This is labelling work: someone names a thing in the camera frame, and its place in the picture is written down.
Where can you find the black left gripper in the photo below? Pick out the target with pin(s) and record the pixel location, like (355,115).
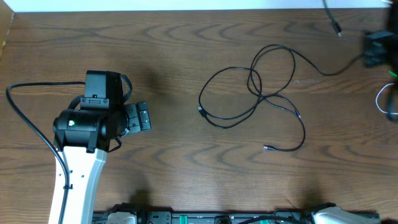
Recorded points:
(138,116)

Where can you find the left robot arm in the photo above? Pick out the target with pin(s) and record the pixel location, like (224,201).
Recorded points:
(83,133)

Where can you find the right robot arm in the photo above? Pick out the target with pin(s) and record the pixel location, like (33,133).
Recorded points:
(380,48)

